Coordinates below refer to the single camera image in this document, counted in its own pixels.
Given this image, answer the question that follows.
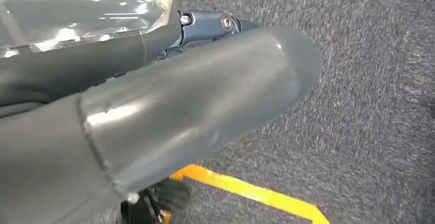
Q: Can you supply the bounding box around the black robot foot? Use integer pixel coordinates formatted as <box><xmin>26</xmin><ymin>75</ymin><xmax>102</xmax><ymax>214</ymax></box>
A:
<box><xmin>118</xmin><ymin>178</ymin><xmax>190</xmax><ymax>224</ymax></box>

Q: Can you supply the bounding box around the yellow floor tape square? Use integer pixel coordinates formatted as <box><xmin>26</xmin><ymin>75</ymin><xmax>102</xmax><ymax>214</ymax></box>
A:
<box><xmin>169</xmin><ymin>164</ymin><xmax>331</xmax><ymax>224</ymax></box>

